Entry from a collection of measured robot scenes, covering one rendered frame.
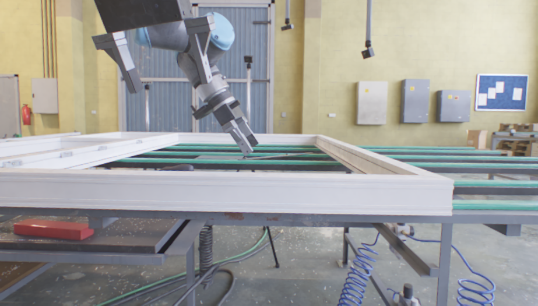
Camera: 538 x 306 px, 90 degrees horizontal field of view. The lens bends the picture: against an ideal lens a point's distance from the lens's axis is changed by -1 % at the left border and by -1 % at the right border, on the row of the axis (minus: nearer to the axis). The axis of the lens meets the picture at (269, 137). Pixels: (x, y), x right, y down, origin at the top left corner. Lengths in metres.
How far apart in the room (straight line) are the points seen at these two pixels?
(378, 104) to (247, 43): 3.65
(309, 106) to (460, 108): 3.84
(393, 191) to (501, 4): 9.15
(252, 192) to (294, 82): 6.69
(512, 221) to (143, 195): 0.76
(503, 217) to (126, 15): 0.81
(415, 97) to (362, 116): 1.40
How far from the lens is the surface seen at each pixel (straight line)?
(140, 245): 1.14
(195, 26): 0.46
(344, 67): 7.45
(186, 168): 0.87
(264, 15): 7.50
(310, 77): 6.84
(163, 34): 0.68
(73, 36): 8.58
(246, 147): 0.75
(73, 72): 8.41
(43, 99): 9.04
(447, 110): 8.19
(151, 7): 0.47
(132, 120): 7.93
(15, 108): 9.81
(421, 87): 7.87
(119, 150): 1.37
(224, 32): 0.72
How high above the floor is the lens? 1.05
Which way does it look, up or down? 4 degrees down
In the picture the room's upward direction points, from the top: 1 degrees clockwise
